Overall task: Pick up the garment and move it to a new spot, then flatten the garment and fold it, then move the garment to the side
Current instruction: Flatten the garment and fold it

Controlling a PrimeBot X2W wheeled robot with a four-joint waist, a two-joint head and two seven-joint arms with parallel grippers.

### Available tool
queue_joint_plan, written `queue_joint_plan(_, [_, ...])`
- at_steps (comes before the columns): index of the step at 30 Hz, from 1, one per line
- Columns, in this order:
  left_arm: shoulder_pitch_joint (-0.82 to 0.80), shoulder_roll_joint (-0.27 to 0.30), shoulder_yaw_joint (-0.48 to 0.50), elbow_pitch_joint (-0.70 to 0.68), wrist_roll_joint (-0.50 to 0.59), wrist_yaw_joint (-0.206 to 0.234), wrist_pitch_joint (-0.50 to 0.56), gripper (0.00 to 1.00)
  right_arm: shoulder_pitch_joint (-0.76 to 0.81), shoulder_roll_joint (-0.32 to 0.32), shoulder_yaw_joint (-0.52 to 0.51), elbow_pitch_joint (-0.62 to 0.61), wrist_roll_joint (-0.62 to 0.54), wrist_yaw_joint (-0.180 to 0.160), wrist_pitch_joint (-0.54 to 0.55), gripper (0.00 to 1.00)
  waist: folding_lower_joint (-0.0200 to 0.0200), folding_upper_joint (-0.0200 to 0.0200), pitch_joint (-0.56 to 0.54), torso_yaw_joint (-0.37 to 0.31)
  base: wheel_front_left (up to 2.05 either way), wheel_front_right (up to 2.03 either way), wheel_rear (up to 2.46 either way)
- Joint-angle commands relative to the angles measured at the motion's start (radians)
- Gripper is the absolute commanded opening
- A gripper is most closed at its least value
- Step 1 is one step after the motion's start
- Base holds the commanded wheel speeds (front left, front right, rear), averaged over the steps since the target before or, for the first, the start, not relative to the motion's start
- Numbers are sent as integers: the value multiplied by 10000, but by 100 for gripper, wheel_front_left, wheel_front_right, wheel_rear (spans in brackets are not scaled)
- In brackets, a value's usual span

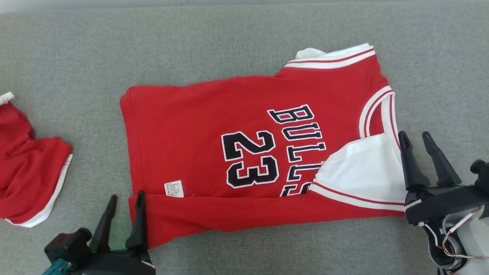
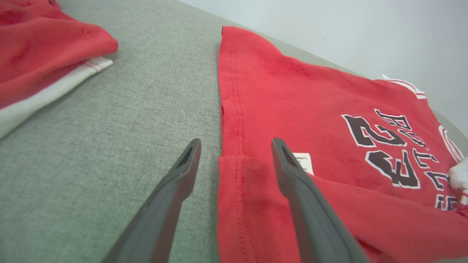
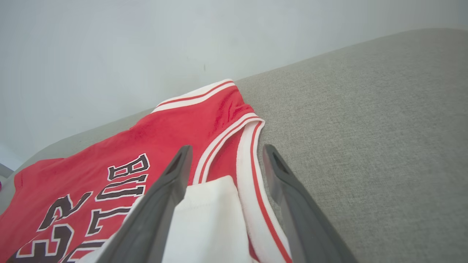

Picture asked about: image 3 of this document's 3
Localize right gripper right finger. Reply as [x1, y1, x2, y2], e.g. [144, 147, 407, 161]
[263, 144, 359, 263]

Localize red basketball jersey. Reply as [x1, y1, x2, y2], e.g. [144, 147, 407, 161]
[0, 79, 293, 263]

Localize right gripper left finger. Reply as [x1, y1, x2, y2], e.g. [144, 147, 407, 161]
[96, 145, 193, 263]

